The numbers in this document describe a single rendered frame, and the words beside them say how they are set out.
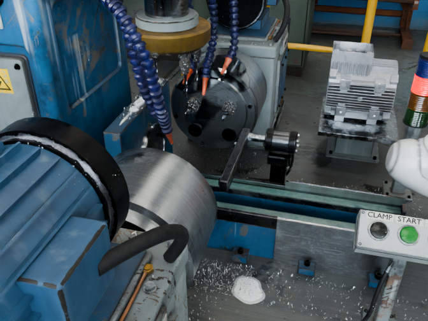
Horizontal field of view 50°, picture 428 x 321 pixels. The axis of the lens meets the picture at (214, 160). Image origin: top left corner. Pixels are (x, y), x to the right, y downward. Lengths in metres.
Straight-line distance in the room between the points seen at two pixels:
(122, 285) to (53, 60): 0.52
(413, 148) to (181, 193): 0.53
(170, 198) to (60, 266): 0.37
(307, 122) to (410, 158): 0.76
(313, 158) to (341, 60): 0.33
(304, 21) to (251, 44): 2.76
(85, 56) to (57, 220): 0.65
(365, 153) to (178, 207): 0.93
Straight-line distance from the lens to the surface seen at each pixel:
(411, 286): 1.18
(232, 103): 1.24
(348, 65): 1.48
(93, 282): 0.46
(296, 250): 1.12
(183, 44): 0.92
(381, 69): 1.50
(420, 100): 1.30
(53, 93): 0.97
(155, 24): 0.94
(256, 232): 1.11
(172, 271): 0.62
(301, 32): 4.20
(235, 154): 1.10
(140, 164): 0.82
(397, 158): 1.07
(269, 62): 1.43
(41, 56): 0.94
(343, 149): 1.58
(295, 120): 1.78
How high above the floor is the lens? 1.60
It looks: 32 degrees down
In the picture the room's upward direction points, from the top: straight up
